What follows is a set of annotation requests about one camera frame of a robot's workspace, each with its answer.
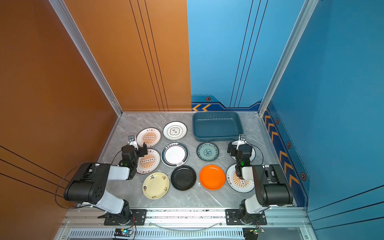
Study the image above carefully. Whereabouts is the sunburst plate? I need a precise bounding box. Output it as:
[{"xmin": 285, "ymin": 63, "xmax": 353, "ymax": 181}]
[
  {"xmin": 136, "ymin": 128, "xmax": 161, "ymax": 148},
  {"xmin": 226, "ymin": 164, "xmax": 255, "ymax": 194},
  {"xmin": 137, "ymin": 149, "xmax": 161, "ymax": 175}
]

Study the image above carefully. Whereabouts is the teal patterned plate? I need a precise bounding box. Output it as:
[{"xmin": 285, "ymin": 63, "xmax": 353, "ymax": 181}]
[{"xmin": 197, "ymin": 142, "xmax": 220, "ymax": 162}]

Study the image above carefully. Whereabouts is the white plate dark rim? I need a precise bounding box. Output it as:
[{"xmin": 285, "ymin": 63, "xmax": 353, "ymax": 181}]
[{"xmin": 161, "ymin": 143, "xmax": 189, "ymax": 168}]

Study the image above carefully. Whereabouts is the white plate quatrefoil motif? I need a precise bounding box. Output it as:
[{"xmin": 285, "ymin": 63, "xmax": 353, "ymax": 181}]
[
  {"xmin": 163, "ymin": 121, "xmax": 188, "ymax": 141},
  {"xmin": 231, "ymin": 141, "xmax": 256, "ymax": 162}
]

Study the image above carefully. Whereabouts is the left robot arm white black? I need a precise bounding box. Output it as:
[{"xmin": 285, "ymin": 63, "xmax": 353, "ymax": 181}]
[{"xmin": 64, "ymin": 143, "xmax": 148, "ymax": 225}]

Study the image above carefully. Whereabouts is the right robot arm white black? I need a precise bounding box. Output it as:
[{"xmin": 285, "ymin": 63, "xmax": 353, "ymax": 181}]
[{"xmin": 227, "ymin": 140, "xmax": 294, "ymax": 225}]

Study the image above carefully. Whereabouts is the teal plastic bin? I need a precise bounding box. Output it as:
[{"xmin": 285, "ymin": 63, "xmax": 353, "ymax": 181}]
[{"xmin": 193, "ymin": 111, "xmax": 244, "ymax": 142}]

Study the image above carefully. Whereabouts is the orange plate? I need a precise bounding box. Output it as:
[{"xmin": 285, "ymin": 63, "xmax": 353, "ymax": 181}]
[{"xmin": 199, "ymin": 165, "xmax": 226, "ymax": 191}]

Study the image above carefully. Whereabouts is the cream yellow plate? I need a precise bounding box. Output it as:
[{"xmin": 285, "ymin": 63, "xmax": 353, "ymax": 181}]
[{"xmin": 142, "ymin": 172, "xmax": 171, "ymax": 200}]

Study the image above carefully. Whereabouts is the black plate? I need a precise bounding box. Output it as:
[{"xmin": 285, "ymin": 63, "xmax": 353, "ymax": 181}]
[{"xmin": 171, "ymin": 165, "xmax": 197, "ymax": 191}]

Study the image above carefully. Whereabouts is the right circuit board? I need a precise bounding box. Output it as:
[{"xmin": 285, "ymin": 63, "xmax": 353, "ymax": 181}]
[{"xmin": 243, "ymin": 227, "xmax": 265, "ymax": 240}]

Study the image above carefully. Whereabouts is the circuit board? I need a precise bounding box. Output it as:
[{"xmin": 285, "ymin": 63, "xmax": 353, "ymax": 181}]
[
  {"xmin": 243, "ymin": 227, "xmax": 265, "ymax": 240},
  {"xmin": 113, "ymin": 228, "xmax": 135, "ymax": 240}
]

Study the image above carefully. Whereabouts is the left circuit board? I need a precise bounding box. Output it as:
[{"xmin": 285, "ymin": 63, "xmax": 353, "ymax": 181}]
[{"xmin": 113, "ymin": 228, "xmax": 135, "ymax": 240}]

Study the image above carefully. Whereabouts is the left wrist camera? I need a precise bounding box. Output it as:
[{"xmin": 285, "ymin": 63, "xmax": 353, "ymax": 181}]
[{"xmin": 128, "ymin": 135, "xmax": 138, "ymax": 149}]

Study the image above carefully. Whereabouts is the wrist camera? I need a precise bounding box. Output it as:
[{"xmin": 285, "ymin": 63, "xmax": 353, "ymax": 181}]
[
  {"xmin": 237, "ymin": 135, "xmax": 247, "ymax": 146},
  {"xmin": 128, "ymin": 135, "xmax": 138, "ymax": 149}
]

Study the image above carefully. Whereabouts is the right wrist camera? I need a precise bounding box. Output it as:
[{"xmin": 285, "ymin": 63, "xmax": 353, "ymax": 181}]
[{"xmin": 237, "ymin": 135, "xmax": 247, "ymax": 146}]

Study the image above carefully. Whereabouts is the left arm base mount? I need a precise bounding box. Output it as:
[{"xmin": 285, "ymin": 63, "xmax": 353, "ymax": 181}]
[{"xmin": 104, "ymin": 209, "xmax": 147, "ymax": 227}]

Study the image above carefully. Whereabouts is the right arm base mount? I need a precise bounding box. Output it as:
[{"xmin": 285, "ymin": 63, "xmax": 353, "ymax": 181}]
[{"xmin": 225, "ymin": 209, "xmax": 268, "ymax": 226}]

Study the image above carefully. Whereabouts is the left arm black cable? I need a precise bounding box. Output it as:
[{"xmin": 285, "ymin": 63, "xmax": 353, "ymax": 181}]
[{"xmin": 54, "ymin": 151, "xmax": 122, "ymax": 210}]

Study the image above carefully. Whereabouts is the aluminium rail frame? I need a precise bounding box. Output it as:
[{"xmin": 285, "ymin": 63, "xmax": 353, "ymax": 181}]
[{"xmin": 55, "ymin": 207, "xmax": 317, "ymax": 240}]

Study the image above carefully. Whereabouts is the right aluminium corner post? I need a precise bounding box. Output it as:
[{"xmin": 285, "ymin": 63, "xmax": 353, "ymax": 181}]
[{"xmin": 258, "ymin": 0, "xmax": 319, "ymax": 117}]

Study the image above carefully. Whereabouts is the aluminium corner post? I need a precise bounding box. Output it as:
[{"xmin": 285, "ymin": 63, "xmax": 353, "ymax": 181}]
[
  {"xmin": 258, "ymin": 0, "xmax": 319, "ymax": 117},
  {"xmin": 49, "ymin": 0, "xmax": 123, "ymax": 117}
]

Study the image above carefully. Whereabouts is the left aluminium corner post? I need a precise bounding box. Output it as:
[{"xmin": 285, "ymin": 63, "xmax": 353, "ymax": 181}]
[{"xmin": 49, "ymin": 0, "xmax": 123, "ymax": 117}]

